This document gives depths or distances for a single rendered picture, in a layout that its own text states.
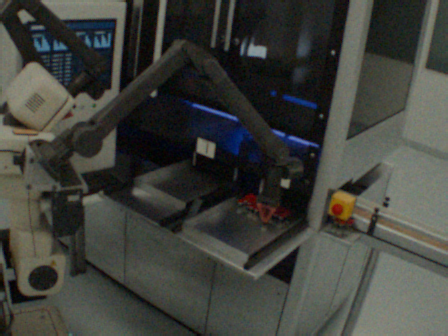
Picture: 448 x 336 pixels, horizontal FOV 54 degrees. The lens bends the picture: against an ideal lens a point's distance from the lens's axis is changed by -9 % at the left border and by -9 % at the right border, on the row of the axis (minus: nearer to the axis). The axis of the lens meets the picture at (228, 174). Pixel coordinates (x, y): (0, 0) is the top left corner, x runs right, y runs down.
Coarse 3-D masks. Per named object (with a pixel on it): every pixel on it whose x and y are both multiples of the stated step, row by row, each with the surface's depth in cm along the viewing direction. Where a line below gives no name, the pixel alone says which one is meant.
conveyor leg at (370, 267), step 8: (368, 256) 175; (376, 256) 173; (368, 264) 175; (376, 264) 174; (368, 272) 176; (360, 280) 180; (368, 280) 177; (360, 288) 180; (368, 288) 179; (360, 296) 181; (352, 304) 184; (360, 304) 182; (352, 312) 185; (360, 312) 184; (352, 320) 186; (344, 328) 189; (352, 328) 187
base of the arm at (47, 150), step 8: (32, 144) 119; (48, 144) 116; (56, 144) 116; (64, 144) 117; (40, 152) 115; (48, 152) 115; (56, 152) 116; (64, 152) 117; (72, 152) 121; (40, 160) 112; (48, 160) 115; (56, 160) 116; (64, 160) 118; (48, 168) 113; (56, 168) 117; (56, 176) 116
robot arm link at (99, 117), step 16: (176, 48) 123; (192, 48) 124; (160, 64) 122; (176, 64) 124; (192, 64) 130; (144, 80) 122; (160, 80) 124; (128, 96) 121; (144, 96) 123; (96, 112) 123; (112, 112) 120; (128, 112) 123; (80, 128) 118; (96, 128) 117; (112, 128) 121; (80, 144) 117; (96, 144) 119
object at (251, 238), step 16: (224, 208) 172; (192, 224) 159; (208, 224) 161; (224, 224) 163; (240, 224) 164; (256, 224) 166; (288, 224) 169; (208, 240) 149; (224, 240) 153; (240, 240) 154; (256, 240) 156; (272, 240) 152; (240, 256) 143
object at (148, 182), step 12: (168, 168) 194; (180, 168) 201; (192, 168) 203; (144, 180) 184; (156, 180) 187; (168, 180) 189; (180, 180) 190; (192, 180) 192; (204, 180) 194; (216, 180) 195; (156, 192) 174; (168, 192) 179; (180, 192) 181; (192, 192) 182; (204, 192) 183; (216, 192) 181; (180, 204) 168; (192, 204) 170
